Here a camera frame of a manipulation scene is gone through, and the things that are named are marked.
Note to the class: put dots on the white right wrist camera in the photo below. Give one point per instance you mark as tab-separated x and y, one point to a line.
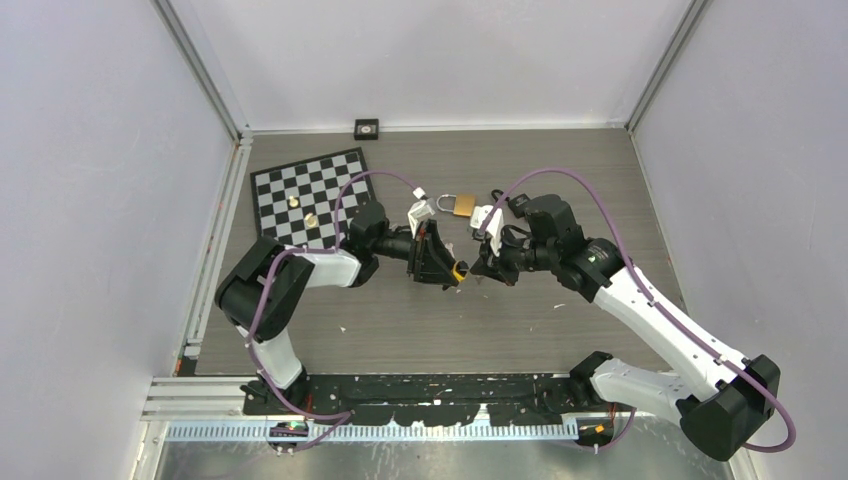
486	223

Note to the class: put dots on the black white chessboard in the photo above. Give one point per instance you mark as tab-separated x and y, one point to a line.
317	183

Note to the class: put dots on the yellow small padlock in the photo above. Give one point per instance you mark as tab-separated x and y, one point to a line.
459	271

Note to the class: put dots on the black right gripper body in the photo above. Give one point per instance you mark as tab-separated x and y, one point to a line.
512	253

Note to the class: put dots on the brass padlock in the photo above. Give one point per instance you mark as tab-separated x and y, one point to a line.
460	205

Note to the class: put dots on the small black square box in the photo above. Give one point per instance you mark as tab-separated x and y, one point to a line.
366	129

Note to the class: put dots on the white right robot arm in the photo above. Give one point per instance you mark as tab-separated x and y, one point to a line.
718	396

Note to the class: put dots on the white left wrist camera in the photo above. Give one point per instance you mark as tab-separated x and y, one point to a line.
422	209

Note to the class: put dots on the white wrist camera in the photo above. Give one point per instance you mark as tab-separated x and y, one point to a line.
486	223
422	209

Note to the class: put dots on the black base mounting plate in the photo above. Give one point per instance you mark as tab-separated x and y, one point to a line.
431	400

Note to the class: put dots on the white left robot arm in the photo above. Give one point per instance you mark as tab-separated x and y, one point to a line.
259	296

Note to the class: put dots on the black Kaijing padlock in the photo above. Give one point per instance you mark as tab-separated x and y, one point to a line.
516	204

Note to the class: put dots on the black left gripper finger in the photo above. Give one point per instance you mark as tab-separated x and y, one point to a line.
437	275
442	251

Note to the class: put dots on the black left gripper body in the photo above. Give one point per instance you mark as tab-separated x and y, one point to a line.
420	248

